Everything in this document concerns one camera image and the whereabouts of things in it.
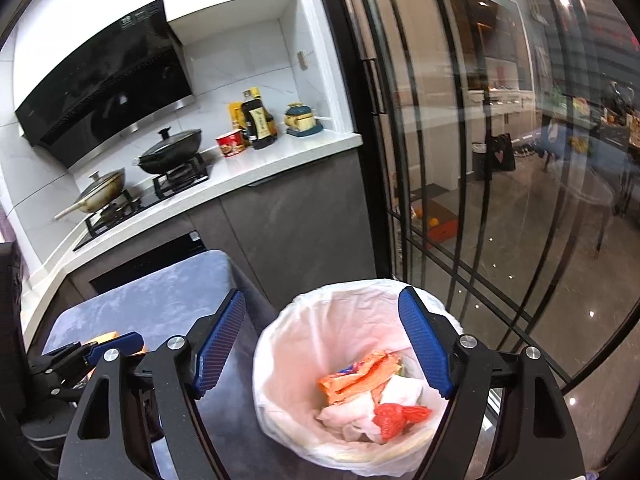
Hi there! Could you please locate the tan woven pad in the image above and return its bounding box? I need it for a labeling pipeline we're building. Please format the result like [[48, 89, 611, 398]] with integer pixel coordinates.
[[85, 330, 148, 356]]

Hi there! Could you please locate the cardboard box with oranges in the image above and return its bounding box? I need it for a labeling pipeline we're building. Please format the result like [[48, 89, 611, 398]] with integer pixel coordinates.
[[410, 200, 458, 243]]

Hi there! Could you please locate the black bag with pink heart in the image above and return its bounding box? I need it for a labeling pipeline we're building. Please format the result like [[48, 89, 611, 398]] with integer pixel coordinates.
[[487, 132, 516, 172]]

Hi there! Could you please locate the grey kitchen cabinet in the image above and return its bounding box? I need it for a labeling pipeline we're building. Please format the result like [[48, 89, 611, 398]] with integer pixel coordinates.
[[65, 147, 378, 311]]

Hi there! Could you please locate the teal and yellow spice jar set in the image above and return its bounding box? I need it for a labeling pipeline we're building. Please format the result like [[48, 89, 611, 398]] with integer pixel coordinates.
[[284, 101, 325, 138]]

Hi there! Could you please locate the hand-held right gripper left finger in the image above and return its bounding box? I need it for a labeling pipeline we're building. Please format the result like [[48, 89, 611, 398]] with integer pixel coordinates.
[[59, 288, 247, 480]]

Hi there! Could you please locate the red instant noodle cup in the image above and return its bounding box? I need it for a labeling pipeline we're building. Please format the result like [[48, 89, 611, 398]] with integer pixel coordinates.
[[216, 129, 247, 158]]

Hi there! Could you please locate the blue-grey velvet chair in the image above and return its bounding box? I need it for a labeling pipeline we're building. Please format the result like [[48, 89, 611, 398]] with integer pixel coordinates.
[[42, 250, 281, 480]]

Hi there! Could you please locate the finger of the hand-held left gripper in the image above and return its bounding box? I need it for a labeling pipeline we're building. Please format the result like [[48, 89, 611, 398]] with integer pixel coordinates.
[[29, 331, 146, 376]]

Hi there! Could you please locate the beige pan with lid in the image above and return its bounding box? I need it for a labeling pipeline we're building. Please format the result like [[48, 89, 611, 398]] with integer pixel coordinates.
[[54, 167, 127, 221]]

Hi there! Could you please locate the blue dining table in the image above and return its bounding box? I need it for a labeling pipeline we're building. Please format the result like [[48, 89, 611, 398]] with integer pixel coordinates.
[[540, 115, 618, 161]]

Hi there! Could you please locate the orange snack wrapper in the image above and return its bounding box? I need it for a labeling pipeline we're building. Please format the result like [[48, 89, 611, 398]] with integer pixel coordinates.
[[317, 351, 403, 406]]

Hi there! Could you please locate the trash bin with white liner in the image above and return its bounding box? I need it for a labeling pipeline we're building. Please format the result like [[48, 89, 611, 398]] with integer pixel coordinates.
[[252, 277, 463, 478]]

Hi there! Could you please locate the grey round bin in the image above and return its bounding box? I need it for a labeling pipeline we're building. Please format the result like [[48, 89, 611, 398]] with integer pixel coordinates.
[[472, 142, 493, 181]]

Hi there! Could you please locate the yellow packet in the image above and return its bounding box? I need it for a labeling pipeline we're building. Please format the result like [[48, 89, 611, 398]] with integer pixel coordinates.
[[228, 101, 249, 136]]

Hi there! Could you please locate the black built-in oven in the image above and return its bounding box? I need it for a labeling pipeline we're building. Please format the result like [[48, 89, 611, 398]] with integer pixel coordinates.
[[87, 230, 208, 296]]

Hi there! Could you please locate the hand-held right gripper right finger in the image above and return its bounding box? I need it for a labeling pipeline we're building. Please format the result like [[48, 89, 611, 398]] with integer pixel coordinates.
[[397, 285, 586, 480]]

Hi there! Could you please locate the dark soy sauce bottle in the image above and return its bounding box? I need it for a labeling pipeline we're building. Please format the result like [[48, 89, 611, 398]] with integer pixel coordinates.
[[241, 87, 278, 151]]

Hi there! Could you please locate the black range hood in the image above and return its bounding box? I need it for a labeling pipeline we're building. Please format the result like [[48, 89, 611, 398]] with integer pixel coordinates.
[[14, 0, 196, 168]]

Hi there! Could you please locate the black-framed glass sliding door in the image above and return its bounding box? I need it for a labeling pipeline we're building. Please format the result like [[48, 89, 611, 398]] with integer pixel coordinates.
[[310, 0, 640, 396]]

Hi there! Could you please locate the black wok with lid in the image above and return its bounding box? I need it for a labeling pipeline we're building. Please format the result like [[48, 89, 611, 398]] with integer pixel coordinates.
[[132, 126, 203, 175]]

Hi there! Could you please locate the red plastic wrapper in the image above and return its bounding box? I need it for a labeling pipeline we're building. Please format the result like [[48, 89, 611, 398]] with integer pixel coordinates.
[[374, 402, 433, 443]]

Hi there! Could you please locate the white tissue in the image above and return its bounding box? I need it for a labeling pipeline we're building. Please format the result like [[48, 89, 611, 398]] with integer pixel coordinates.
[[375, 374, 433, 408], [315, 392, 386, 443]]

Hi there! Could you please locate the black gas stove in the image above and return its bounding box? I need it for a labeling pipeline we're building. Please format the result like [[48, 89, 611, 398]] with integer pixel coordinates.
[[72, 152, 211, 252]]

